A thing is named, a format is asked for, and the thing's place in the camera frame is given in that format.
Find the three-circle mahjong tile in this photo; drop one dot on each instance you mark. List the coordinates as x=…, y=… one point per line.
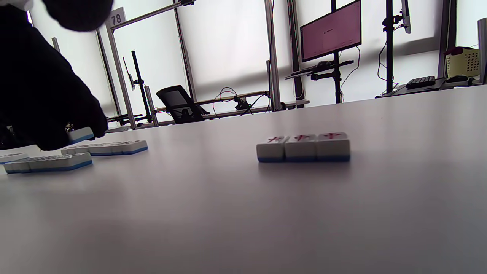
x=78, y=150

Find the six-bamboo mahjong tile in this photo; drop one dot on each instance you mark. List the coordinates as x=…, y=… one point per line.
x=32, y=165

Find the yellow plastic basket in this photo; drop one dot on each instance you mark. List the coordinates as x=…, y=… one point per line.
x=462, y=62

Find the nine-bamboo mahjong tile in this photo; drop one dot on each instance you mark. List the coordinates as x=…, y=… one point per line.
x=81, y=135

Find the red-symbol mahjong tile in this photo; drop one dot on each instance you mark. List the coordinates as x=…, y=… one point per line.
x=300, y=148
x=333, y=146
x=271, y=149

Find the black mesh office chair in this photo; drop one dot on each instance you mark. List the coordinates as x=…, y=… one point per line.
x=179, y=104

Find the nine-circle mahjong tile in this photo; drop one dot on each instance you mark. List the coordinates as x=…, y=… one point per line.
x=135, y=147

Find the black monitor stand with tray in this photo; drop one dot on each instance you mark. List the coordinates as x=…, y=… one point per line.
x=389, y=57
x=336, y=83
x=141, y=87

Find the black keyboard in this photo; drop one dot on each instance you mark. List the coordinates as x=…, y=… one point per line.
x=420, y=82

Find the grey-backed monitor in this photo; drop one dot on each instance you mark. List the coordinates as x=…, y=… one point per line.
x=406, y=17

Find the seven-circle mahjong tile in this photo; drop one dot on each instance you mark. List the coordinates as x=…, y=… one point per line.
x=108, y=148

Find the monitor with pink screen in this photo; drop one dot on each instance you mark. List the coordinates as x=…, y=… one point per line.
x=331, y=32

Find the black computer mouse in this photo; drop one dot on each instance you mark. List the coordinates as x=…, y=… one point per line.
x=456, y=78

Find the seven-bamboo mahjong tile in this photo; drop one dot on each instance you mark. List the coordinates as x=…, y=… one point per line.
x=50, y=163

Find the six-circle mahjong tile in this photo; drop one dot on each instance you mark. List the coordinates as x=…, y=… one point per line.
x=99, y=148

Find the eight-circle mahjong tile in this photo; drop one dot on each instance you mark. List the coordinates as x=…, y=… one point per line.
x=118, y=148

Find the four-circle mahjong tile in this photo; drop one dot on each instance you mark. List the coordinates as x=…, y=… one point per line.
x=85, y=149

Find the single-circle mahjong tile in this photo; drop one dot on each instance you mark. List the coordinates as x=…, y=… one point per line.
x=65, y=151

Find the person's right hand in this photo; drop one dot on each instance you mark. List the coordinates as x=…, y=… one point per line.
x=78, y=13

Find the eight-bamboo mahjong tile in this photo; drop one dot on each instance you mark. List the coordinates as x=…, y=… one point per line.
x=76, y=160

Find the person's left hand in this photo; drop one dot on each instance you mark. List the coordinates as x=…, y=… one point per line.
x=38, y=91

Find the white standing desk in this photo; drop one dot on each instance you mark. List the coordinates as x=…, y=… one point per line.
x=296, y=102

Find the two-circle mahjong tile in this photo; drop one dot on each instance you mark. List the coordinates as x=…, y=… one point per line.
x=72, y=150

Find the aluminium profile frame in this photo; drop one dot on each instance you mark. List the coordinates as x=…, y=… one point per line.
x=116, y=18
x=482, y=49
x=56, y=45

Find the black mounted camera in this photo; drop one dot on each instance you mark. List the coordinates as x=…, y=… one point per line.
x=243, y=104
x=187, y=2

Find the five-circle mahjong tile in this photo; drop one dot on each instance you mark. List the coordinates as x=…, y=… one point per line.
x=91, y=149

